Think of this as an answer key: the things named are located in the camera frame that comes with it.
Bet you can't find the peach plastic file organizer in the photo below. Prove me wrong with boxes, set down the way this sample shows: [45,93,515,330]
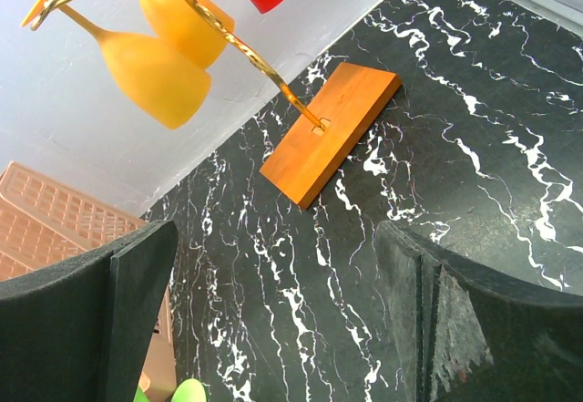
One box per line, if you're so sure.
[1,161,177,401]

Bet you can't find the yellow wine glass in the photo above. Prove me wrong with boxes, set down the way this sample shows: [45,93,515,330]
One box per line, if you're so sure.
[138,0,227,69]

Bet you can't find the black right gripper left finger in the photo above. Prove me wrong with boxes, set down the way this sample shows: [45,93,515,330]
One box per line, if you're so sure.
[1,221,179,401]

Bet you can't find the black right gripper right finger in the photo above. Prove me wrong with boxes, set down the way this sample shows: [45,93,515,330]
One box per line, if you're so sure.
[374,221,582,401]

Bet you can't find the gold wire rack wooden base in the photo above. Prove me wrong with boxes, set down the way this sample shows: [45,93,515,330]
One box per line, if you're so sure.
[24,0,401,208]

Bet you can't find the green wine glass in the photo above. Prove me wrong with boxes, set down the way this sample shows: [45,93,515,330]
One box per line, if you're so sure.
[133,378,208,402]

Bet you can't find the orange wine glass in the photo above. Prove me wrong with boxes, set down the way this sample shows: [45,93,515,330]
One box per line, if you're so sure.
[58,5,211,129]

